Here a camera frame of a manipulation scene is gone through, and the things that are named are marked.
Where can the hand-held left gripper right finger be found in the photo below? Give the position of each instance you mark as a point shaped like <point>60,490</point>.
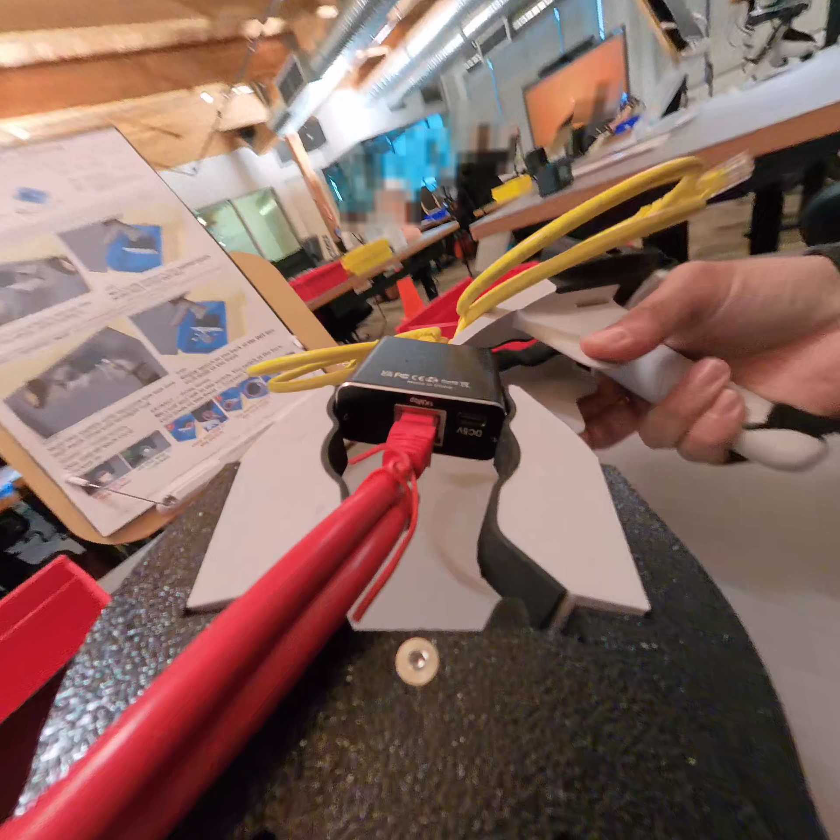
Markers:
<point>564,525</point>

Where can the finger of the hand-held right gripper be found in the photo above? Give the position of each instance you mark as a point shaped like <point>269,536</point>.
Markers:
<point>558,331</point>
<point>525,298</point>

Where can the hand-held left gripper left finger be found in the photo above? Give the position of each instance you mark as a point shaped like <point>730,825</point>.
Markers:
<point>275,499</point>

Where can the black network switch box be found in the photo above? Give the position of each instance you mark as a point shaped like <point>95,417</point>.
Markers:
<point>420,367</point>

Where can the red plastic bin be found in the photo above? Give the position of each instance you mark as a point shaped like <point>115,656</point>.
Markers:
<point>459,305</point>
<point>46,623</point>

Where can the person's right hand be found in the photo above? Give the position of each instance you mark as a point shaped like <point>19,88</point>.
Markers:
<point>754,321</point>

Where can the metal binder clip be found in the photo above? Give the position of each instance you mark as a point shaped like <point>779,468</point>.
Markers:
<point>164,502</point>

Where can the orange traffic cone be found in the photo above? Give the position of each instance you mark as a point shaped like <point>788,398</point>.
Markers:
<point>411,298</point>

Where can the black desktop device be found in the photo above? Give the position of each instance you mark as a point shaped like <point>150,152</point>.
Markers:
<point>554,176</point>

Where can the yellow storage bin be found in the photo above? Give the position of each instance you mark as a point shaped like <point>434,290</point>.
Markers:
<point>367,257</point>

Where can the orange screen monitor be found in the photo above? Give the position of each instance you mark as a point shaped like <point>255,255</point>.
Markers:
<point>577,92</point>

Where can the small red storage bin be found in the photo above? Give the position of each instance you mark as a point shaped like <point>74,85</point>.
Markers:
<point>318,283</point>

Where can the wood-edged office table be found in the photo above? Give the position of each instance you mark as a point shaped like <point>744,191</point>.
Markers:
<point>754,111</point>

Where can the printed instruction sheet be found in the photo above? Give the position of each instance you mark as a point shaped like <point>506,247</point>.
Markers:
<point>131,295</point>

